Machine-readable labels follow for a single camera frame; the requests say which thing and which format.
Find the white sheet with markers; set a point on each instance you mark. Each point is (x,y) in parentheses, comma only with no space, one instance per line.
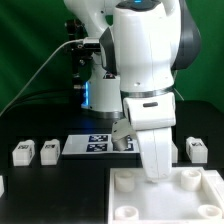
(89,144)

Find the white square tabletop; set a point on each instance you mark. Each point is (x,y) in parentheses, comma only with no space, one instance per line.
(190,195)

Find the black camera stand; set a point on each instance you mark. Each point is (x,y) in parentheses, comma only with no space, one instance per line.
(81,58)

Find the white obstacle block left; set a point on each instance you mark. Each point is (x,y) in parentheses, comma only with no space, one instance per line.
(1,186)

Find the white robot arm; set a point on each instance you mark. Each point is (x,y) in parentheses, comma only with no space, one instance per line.
(136,44)

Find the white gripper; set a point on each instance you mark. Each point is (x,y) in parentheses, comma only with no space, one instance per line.
(152,119)

